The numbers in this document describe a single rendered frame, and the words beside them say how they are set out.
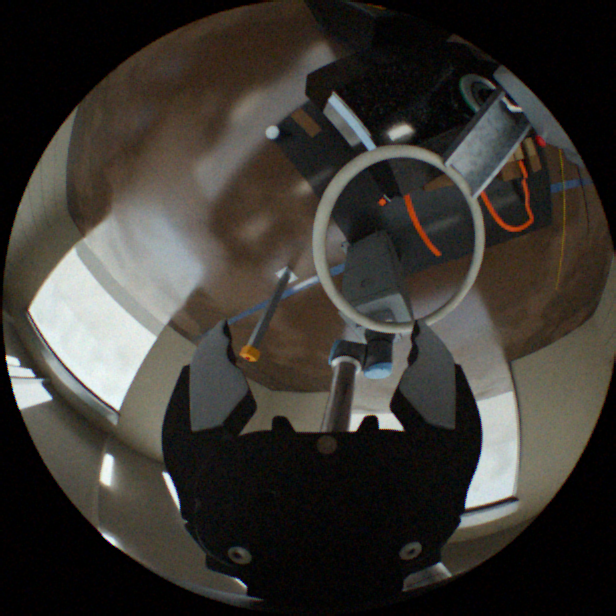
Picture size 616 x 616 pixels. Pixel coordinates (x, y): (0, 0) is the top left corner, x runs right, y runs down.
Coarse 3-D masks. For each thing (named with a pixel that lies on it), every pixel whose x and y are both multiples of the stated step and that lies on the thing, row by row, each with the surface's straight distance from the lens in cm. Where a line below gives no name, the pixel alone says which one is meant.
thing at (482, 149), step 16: (496, 96) 66; (480, 112) 61; (496, 112) 68; (464, 128) 59; (480, 128) 62; (496, 128) 66; (512, 128) 71; (528, 128) 71; (464, 144) 53; (480, 144) 61; (496, 144) 64; (512, 144) 64; (448, 160) 50; (464, 160) 57; (480, 160) 60; (496, 160) 61; (464, 176) 58; (480, 176) 59; (480, 192) 56
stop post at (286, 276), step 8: (280, 272) 213; (288, 272) 209; (280, 280) 203; (288, 280) 206; (280, 288) 192; (272, 296) 185; (280, 296) 188; (272, 304) 176; (264, 312) 172; (272, 312) 174; (264, 320) 165; (256, 328) 163; (264, 328) 163; (256, 336) 156; (248, 344) 157; (256, 344) 155; (240, 352) 156; (248, 352) 147; (256, 352) 151
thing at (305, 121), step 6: (300, 108) 162; (294, 114) 163; (300, 114) 161; (306, 114) 160; (300, 120) 161; (306, 120) 159; (312, 120) 158; (306, 126) 159; (312, 126) 158; (318, 126) 157; (312, 132) 157; (318, 132) 157
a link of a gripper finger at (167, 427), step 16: (176, 384) 9; (176, 400) 9; (176, 416) 8; (176, 432) 8; (192, 432) 8; (208, 432) 7; (224, 432) 7; (176, 448) 8; (192, 448) 7; (208, 448) 7; (176, 464) 7; (192, 464) 7; (176, 480) 7; (192, 480) 7; (192, 496) 7; (272, 496) 6; (192, 512) 7
